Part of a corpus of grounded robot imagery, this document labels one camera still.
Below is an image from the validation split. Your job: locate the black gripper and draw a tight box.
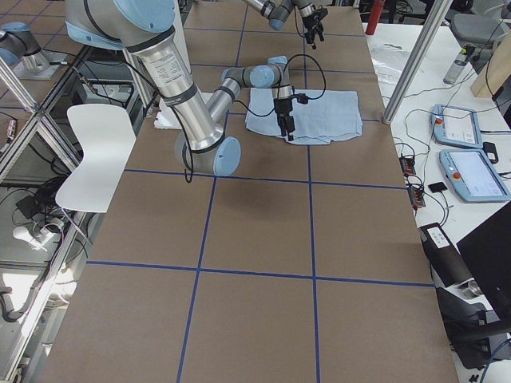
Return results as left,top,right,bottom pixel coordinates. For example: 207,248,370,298
302,10,328,49
273,97,295,140

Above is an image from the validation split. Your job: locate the spare robot arm behind frame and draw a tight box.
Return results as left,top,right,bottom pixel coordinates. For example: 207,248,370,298
1,22,67,80

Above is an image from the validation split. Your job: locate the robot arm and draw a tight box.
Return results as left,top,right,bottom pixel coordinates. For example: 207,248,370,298
65,0,295,180
244,0,328,49

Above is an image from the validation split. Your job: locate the red bottle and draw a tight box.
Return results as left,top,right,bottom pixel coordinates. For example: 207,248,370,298
365,0,386,36

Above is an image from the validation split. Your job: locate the clear water bottle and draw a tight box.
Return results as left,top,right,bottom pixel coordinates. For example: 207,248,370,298
443,44,475,85

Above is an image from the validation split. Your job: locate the grey office chair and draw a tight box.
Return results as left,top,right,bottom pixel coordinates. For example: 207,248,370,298
450,1,510,49

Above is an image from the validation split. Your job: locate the upper blue teach pendant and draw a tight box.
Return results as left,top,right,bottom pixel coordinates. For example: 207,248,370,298
431,104,483,148

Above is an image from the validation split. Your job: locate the blue teach pendant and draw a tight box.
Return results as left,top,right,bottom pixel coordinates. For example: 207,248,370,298
438,149,510,203
431,104,483,148

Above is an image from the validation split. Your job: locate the white plastic chair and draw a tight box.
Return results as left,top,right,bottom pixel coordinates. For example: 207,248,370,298
56,104,136,213

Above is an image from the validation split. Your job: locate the wooden board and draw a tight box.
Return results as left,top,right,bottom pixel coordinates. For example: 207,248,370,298
470,33,510,98

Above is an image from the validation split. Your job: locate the lower blue teach pendant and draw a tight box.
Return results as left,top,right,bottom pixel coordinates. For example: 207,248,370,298
438,149,510,203

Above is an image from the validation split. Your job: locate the black power adapter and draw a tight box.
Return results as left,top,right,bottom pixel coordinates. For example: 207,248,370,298
482,141,499,164

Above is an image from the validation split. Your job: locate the black monitor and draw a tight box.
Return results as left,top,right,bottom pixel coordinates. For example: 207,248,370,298
457,203,510,318

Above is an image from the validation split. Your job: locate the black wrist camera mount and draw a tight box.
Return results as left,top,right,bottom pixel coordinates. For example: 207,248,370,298
290,93,310,105

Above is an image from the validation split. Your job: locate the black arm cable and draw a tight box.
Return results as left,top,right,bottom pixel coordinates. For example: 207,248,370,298
233,53,327,119

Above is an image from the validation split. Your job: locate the aluminium frame post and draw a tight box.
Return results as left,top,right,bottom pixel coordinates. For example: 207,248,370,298
382,0,453,124

